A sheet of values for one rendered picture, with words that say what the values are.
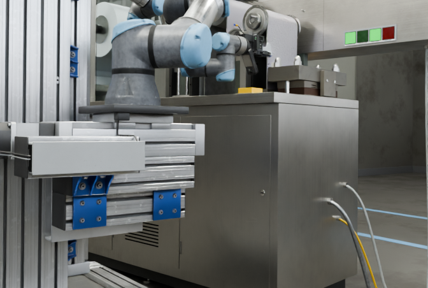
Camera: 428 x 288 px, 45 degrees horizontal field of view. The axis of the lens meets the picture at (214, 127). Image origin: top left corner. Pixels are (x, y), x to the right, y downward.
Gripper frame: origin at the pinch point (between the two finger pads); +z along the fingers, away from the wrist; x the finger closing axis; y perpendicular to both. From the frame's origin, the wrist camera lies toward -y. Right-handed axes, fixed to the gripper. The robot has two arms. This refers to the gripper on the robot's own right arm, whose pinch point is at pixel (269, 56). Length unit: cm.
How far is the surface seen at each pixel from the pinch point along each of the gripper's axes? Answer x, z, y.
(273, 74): -7.0, -6.5, -9.0
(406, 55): 247, 760, 111
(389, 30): -42, 29, 11
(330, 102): -26.0, 8.3, -21.2
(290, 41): -0.3, 15.6, 8.9
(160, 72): 78, 4, -1
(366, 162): 268, 643, -86
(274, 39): -0.2, 3.5, 7.9
